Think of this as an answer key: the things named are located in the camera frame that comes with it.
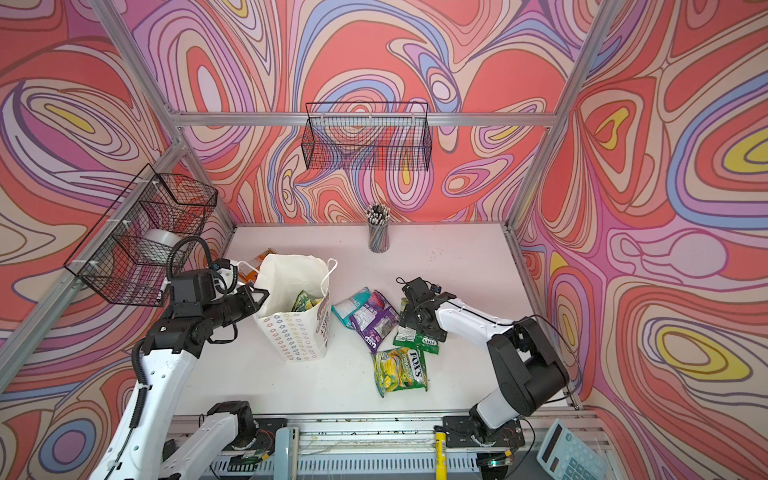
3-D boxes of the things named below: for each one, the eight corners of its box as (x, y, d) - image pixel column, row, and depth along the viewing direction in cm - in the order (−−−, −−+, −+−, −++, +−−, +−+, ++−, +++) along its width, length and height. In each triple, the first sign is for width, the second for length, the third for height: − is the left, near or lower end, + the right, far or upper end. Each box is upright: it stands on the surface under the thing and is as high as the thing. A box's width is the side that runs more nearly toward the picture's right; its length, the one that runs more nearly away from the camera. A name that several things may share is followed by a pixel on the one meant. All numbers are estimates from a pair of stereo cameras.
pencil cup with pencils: (368, 253, 113) (366, 219, 99) (369, 238, 117) (367, 204, 104) (390, 253, 112) (390, 219, 99) (390, 238, 117) (390, 204, 104)
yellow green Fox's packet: (370, 395, 81) (370, 391, 78) (372, 352, 89) (371, 347, 86) (426, 395, 81) (428, 391, 78) (423, 352, 89) (424, 347, 86)
